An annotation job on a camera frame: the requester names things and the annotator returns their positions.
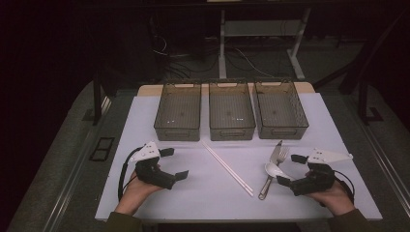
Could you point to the silver metal rail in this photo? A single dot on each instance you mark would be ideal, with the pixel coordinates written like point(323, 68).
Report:
point(75, 167)
point(386, 164)

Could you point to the white metal stand frame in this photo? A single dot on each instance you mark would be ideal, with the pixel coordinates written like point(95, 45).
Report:
point(222, 48)

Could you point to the person's left hand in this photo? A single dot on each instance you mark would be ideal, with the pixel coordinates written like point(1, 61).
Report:
point(135, 193)

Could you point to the steel fork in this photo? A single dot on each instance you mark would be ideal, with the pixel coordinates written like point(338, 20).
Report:
point(283, 156)

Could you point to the white ceramic spoon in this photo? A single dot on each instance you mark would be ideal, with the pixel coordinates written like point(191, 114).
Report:
point(271, 169)

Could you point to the black rectangular floor frame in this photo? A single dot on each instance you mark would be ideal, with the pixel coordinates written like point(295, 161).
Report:
point(96, 154)

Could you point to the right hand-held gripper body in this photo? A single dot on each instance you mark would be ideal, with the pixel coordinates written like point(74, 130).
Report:
point(314, 182)

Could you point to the steel table knife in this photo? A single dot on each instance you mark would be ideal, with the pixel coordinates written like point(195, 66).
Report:
point(278, 149)

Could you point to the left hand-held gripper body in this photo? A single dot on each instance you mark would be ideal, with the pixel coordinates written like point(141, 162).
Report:
point(151, 174)

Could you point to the person's right hand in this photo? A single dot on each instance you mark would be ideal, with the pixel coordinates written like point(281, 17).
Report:
point(336, 199)

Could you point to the translucent grey plastic bin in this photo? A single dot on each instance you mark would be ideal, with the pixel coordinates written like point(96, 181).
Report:
point(231, 112)
point(279, 111)
point(179, 112)

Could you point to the tan wooden board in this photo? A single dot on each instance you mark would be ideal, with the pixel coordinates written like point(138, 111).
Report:
point(146, 90)

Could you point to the black metal stand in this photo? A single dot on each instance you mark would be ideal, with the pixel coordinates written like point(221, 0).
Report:
point(363, 100)

